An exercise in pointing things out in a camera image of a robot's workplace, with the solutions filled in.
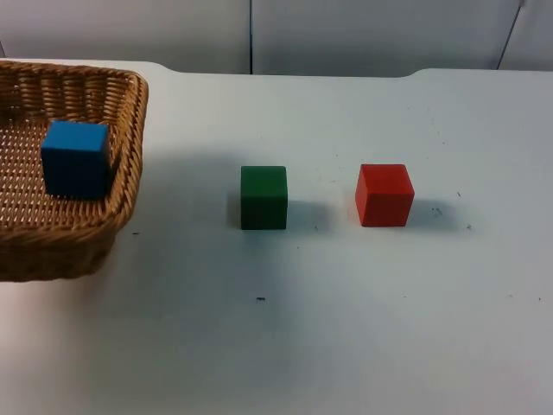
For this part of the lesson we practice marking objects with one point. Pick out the blue cube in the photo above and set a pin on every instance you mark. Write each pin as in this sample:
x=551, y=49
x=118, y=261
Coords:
x=75, y=162

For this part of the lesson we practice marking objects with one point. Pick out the pale brown wicker basket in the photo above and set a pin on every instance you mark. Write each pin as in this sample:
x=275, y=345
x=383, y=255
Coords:
x=86, y=225

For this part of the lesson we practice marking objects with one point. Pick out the green cube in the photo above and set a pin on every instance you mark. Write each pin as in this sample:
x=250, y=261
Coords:
x=264, y=199

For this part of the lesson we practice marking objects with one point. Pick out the red cube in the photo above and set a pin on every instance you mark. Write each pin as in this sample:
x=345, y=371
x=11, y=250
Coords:
x=383, y=196

